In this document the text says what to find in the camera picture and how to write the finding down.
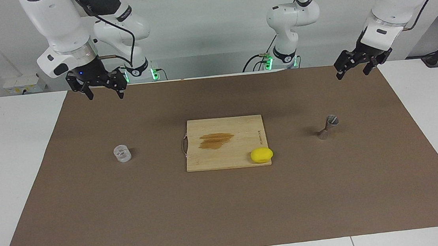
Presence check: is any metal double jigger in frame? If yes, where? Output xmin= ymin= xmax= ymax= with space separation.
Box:
xmin=315 ymin=114 xmax=340 ymax=141

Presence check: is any small clear glass cup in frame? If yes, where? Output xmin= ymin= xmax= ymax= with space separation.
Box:
xmin=113 ymin=144 xmax=132 ymax=163

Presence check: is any yellow lemon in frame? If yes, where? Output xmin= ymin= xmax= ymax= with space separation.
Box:
xmin=250 ymin=147 xmax=274 ymax=164

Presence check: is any wooden cutting board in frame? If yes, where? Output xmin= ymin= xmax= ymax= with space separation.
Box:
xmin=180 ymin=114 xmax=273 ymax=173

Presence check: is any brown table mat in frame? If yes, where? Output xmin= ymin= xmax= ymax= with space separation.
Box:
xmin=0 ymin=56 xmax=438 ymax=246

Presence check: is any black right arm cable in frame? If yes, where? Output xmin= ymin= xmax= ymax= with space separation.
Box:
xmin=70 ymin=0 xmax=138 ymax=70

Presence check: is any white wall socket box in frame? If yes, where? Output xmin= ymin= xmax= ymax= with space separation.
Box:
xmin=2 ymin=73 xmax=47 ymax=96

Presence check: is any black left base cable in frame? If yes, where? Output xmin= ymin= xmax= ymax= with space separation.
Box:
xmin=239 ymin=35 xmax=280 ymax=73

